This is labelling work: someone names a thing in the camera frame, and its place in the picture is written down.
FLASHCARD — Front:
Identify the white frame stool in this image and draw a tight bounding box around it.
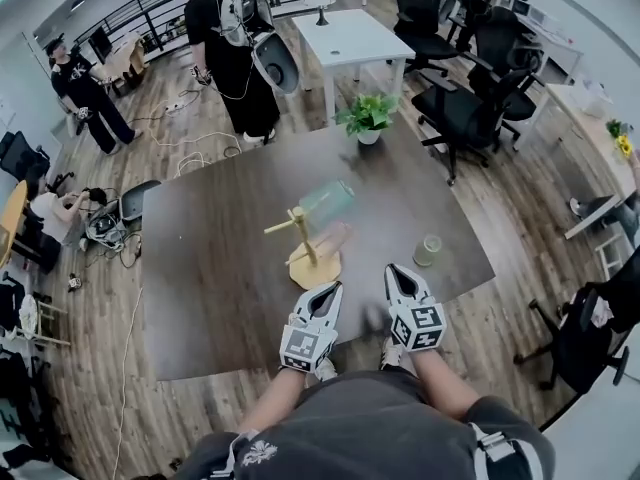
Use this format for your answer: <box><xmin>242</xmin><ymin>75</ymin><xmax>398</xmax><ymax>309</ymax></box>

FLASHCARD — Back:
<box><xmin>594</xmin><ymin>232</ymin><xmax>629</xmax><ymax>279</ymax></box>

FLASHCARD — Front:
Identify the coiled white cable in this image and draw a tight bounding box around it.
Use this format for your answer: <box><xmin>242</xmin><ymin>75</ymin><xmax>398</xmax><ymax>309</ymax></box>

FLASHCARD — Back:
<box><xmin>149</xmin><ymin>95</ymin><xmax>246</xmax><ymax>177</ymax></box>

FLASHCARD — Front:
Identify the person's right shoulder strap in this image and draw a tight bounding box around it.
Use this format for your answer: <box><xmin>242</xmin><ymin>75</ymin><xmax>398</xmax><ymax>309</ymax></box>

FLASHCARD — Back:
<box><xmin>469</xmin><ymin>422</ymin><xmax>544</xmax><ymax>480</ymax></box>

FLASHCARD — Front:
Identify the person's shoulder strap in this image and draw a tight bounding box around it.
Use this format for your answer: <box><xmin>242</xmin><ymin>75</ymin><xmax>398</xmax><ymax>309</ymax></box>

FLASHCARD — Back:
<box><xmin>469</xmin><ymin>422</ymin><xmax>544</xmax><ymax>480</ymax></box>
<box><xmin>207</xmin><ymin>430</ymin><xmax>261</xmax><ymax>480</ymax></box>

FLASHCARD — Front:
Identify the white plastic basket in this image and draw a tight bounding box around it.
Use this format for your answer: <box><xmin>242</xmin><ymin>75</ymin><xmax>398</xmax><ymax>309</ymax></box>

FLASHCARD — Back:
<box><xmin>582</xmin><ymin>82</ymin><xmax>614</xmax><ymax>119</ymax></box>

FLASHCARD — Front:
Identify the person's dark grey shirt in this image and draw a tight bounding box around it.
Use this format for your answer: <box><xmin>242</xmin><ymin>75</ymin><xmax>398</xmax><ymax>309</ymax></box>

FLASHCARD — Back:
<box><xmin>172</xmin><ymin>370</ymin><xmax>556</xmax><ymax>480</ymax></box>

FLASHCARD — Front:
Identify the person's left shoulder strap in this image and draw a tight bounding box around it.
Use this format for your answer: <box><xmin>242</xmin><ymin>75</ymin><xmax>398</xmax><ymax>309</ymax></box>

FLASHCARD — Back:
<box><xmin>207</xmin><ymin>430</ymin><xmax>261</xmax><ymax>480</ymax></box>

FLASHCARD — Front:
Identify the person's left white shoe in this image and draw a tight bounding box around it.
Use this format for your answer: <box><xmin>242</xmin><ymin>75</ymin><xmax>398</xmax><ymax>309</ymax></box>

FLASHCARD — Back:
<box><xmin>312</xmin><ymin>357</ymin><xmax>339</xmax><ymax>382</ymax></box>

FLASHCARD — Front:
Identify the wooden cup tree stand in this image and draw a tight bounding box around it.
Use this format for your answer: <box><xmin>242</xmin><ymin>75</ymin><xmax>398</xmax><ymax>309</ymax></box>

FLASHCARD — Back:
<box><xmin>263</xmin><ymin>206</ymin><xmax>344</xmax><ymax>291</ymax></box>

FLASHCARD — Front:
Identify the yellow top side table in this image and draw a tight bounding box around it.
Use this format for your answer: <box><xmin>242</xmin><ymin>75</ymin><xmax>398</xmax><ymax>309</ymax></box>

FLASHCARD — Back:
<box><xmin>0</xmin><ymin>180</ymin><xmax>29</xmax><ymax>269</ymax></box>

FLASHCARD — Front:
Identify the table with beige cloth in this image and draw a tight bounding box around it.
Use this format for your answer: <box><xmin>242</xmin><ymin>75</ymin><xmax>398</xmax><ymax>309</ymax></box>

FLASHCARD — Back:
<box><xmin>102</xmin><ymin>32</ymin><xmax>149</xmax><ymax>97</ymax></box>

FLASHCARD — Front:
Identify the sunflower bouquet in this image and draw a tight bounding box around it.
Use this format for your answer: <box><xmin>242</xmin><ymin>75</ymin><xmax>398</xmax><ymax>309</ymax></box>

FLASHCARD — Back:
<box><xmin>606</xmin><ymin>117</ymin><xmax>634</xmax><ymax>162</ymax></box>

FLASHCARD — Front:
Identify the person's right white shoe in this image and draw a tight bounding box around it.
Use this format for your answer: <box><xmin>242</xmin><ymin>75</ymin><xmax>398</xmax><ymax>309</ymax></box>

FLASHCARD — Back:
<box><xmin>380</xmin><ymin>340</ymin><xmax>404</xmax><ymax>372</ymax></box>

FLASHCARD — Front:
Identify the thin white floor cable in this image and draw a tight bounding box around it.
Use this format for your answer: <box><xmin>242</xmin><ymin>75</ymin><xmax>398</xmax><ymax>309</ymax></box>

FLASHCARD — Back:
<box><xmin>112</xmin><ymin>285</ymin><xmax>146</xmax><ymax>480</ymax></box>

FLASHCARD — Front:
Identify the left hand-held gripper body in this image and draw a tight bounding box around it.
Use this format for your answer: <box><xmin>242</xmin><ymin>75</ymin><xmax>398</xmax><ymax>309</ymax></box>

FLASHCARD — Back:
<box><xmin>278</xmin><ymin>321</ymin><xmax>339</xmax><ymax>373</ymax></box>

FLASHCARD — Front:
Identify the green plant in white pot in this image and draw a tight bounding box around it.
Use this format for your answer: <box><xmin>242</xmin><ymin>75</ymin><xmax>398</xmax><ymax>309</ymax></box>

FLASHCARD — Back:
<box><xmin>333</xmin><ymin>92</ymin><xmax>401</xmax><ymax>145</ymax></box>

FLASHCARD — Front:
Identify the patterned cloth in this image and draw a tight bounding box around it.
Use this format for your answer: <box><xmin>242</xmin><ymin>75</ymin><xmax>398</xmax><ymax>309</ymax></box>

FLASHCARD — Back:
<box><xmin>592</xmin><ymin>300</ymin><xmax>614</xmax><ymax>329</ymax></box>

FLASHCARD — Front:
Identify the person's white shoe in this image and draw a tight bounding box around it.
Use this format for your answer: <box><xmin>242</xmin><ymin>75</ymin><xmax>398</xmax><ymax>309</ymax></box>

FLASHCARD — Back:
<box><xmin>380</xmin><ymin>340</ymin><xmax>404</xmax><ymax>372</ymax></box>
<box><xmin>312</xmin><ymin>357</ymin><xmax>339</xmax><ymax>382</ymax></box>

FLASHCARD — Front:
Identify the black office chair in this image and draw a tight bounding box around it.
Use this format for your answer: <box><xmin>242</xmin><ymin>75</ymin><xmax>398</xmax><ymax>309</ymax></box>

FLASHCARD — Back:
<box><xmin>0</xmin><ymin>270</ymin><xmax>31</xmax><ymax>332</ymax></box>
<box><xmin>392</xmin><ymin>0</ymin><xmax>461</xmax><ymax>77</ymax></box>
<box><xmin>0</xmin><ymin>352</ymin><xmax>56</xmax><ymax>469</ymax></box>
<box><xmin>0</xmin><ymin>130</ymin><xmax>74</xmax><ymax>192</ymax></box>
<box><xmin>514</xmin><ymin>245</ymin><xmax>640</xmax><ymax>394</ymax></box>
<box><xmin>412</xmin><ymin>70</ymin><xmax>531</xmax><ymax>187</ymax></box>
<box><xmin>467</xmin><ymin>7</ymin><xmax>546</xmax><ymax>139</ymax></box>

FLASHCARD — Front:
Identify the long wooden top table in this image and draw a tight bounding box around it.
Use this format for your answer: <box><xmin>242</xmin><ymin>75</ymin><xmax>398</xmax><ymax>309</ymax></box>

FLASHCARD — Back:
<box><xmin>512</xmin><ymin>82</ymin><xmax>640</xmax><ymax>239</ymax></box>

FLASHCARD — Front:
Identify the white floral cloth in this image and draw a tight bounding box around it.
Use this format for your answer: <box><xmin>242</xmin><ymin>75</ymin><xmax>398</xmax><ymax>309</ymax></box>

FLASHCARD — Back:
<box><xmin>18</xmin><ymin>295</ymin><xmax>40</xmax><ymax>339</ymax></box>

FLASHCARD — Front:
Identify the person's right forearm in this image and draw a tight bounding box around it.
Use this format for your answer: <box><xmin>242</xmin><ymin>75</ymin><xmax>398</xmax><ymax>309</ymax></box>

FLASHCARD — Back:
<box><xmin>409</xmin><ymin>347</ymin><xmax>484</xmax><ymax>422</ymax></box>

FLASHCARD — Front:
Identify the person's left forearm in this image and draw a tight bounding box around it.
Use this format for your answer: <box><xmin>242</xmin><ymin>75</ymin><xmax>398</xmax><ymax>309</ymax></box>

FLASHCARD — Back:
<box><xmin>239</xmin><ymin>367</ymin><xmax>309</xmax><ymax>432</ymax></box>

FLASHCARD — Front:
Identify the wooden stool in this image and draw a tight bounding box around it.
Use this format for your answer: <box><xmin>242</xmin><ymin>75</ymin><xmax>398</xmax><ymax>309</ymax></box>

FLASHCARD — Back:
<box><xmin>9</xmin><ymin>295</ymin><xmax>71</xmax><ymax>352</ymax></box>

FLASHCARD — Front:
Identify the yellow-green translucent cup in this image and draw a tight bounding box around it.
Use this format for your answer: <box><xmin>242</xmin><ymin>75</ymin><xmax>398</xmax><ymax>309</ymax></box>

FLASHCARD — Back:
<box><xmin>412</xmin><ymin>234</ymin><xmax>444</xmax><ymax>268</ymax></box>

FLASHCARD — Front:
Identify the black metal railing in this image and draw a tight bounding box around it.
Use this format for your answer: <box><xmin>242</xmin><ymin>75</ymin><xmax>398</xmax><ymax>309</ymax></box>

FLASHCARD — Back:
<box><xmin>34</xmin><ymin>0</ymin><xmax>311</xmax><ymax>74</ymax></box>

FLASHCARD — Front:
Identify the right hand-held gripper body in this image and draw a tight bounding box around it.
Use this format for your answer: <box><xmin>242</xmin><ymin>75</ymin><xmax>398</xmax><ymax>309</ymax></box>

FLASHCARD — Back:
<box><xmin>387</xmin><ymin>302</ymin><xmax>448</xmax><ymax>355</ymax></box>

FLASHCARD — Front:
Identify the blue-green translucent cup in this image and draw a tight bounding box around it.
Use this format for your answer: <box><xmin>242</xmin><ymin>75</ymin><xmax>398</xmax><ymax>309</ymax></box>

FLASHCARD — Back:
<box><xmin>298</xmin><ymin>179</ymin><xmax>357</xmax><ymax>229</ymax></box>

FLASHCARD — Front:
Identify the square white table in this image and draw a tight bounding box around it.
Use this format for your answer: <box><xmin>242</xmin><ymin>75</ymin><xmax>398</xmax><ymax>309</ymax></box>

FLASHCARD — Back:
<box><xmin>291</xmin><ymin>8</ymin><xmax>416</xmax><ymax>124</ymax></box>

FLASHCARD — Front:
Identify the pink translucent cup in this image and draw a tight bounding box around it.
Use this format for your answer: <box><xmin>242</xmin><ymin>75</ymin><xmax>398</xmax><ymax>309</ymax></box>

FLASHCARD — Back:
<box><xmin>312</xmin><ymin>220</ymin><xmax>354</xmax><ymax>259</ymax></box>

